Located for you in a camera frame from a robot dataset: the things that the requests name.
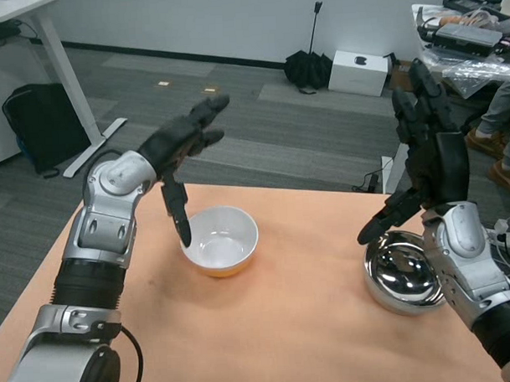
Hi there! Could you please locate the black backpack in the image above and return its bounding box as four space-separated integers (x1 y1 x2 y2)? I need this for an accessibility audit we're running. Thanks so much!
1 81 92 180

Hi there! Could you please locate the white carton with black logo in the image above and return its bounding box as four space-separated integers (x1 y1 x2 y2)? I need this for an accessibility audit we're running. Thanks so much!
327 48 392 100

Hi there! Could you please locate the white standing desk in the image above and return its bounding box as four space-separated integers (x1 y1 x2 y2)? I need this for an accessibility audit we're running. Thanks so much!
0 0 131 181

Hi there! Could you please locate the grey and black device box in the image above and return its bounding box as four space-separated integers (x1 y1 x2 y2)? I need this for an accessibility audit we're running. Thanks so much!
433 22 505 59

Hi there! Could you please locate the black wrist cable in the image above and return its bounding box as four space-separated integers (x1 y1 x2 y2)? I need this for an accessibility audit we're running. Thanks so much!
112 323 145 382

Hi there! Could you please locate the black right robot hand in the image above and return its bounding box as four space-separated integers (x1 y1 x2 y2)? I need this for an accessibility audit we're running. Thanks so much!
350 56 474 245

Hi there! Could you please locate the clear plastic bag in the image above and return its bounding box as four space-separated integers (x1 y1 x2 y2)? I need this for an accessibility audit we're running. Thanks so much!
440 54 510 101

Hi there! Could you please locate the black handheld controller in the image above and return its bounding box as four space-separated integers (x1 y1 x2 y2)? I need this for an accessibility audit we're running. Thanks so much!
443 0 484 12

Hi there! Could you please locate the shiny steel bowl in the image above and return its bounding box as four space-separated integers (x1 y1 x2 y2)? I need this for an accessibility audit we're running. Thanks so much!
362 229 447 318

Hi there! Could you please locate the white power strip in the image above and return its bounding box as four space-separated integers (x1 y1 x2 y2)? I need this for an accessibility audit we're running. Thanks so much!
486 217 510 250

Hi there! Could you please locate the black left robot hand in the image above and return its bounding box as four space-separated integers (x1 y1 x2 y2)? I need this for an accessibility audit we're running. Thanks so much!
137 94 236 250

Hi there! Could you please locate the white and orange plastic bowl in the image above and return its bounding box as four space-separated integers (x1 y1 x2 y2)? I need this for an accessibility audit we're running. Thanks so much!
178 204 261 281

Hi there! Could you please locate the cluttered white desk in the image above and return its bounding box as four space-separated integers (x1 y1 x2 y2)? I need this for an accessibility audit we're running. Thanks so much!
376 0 510 196

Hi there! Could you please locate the person in black jacket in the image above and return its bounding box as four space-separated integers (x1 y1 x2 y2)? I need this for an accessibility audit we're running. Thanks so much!
462 79 510 191

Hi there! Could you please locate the brown cardboard box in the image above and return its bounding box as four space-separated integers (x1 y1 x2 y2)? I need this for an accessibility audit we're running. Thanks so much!
386 59 415 89

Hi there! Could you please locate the black folded umbrella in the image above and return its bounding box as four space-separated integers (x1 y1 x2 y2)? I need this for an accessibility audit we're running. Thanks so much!
282 1 335 96

